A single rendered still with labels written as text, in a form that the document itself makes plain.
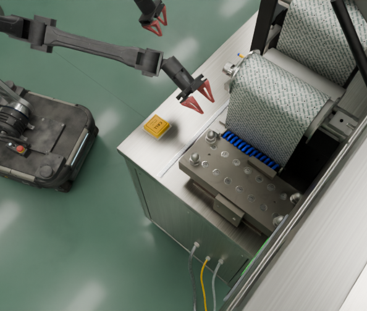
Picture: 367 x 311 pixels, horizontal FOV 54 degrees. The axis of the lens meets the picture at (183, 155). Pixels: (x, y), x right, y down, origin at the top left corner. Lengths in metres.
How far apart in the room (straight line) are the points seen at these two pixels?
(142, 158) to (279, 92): 0.57
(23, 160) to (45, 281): 0.69
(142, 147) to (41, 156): 0.98
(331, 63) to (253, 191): 0.44
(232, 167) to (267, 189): 0.13
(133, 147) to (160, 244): 0.91
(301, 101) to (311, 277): 0.61
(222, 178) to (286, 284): 0.73
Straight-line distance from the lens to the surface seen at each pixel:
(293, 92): 0.99
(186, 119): 1.39
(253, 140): 1.17
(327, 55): 1.14
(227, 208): 1.13
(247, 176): 1.15
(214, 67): 1.54
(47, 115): 2.34
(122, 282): 2.12
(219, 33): 2.95
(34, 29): 1.32
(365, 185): 0.51
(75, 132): 2.22
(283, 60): 1.15
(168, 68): 1.17
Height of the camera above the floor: 2.08
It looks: 64 degrees down
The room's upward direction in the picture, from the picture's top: 1 degrees counter-clockwise
